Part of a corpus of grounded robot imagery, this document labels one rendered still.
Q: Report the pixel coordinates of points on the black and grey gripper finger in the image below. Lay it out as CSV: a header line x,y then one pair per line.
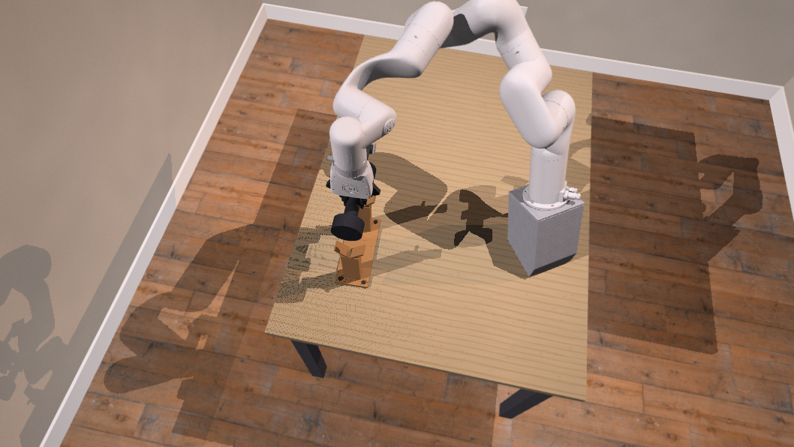
x,y
343,198
375,192

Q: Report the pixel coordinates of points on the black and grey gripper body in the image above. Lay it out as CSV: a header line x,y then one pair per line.
x,y
357,187

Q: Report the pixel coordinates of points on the dark grey dumbbell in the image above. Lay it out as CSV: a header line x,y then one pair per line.
x,y
348,226

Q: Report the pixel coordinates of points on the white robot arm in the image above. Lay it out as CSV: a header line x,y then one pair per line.
x,y
544,122

